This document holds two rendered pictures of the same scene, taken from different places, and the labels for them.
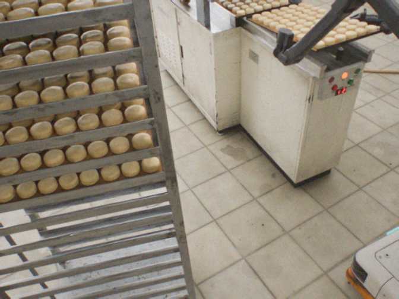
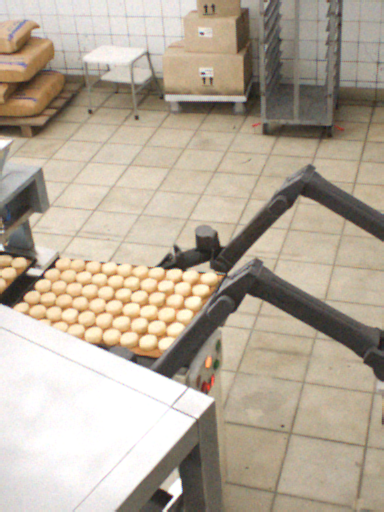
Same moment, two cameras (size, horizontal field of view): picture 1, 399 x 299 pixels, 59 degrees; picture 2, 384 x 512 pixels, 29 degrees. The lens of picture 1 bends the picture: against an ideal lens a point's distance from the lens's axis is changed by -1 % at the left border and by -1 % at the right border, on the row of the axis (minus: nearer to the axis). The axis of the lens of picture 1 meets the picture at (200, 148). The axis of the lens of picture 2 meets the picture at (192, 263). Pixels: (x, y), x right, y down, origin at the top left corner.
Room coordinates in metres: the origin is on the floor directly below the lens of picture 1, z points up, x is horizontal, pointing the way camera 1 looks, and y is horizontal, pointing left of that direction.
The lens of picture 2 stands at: (0.30, 0.42, 2.32)
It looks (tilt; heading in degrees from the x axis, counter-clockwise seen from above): 35 degrees down; 317
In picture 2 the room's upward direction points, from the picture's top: 5 degrees counter-clockwise
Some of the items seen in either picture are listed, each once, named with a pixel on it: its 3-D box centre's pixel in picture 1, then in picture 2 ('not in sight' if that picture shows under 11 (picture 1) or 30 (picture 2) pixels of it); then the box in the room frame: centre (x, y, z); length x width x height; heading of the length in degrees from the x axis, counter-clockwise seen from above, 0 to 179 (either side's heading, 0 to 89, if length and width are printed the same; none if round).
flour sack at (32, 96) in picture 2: not in sight; (27, 91); (5.17, -2.56, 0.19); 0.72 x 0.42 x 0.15; 121
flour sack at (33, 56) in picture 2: not in sight; (16, 58); (5.17, -2.53, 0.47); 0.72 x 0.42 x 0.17; 122
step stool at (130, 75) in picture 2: not in sight; (123, 78); (4.65, -3.11, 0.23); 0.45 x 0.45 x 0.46; 19
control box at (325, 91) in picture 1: (340, 81); (203, 371); (1.50, -0.72, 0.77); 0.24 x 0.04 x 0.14; 111
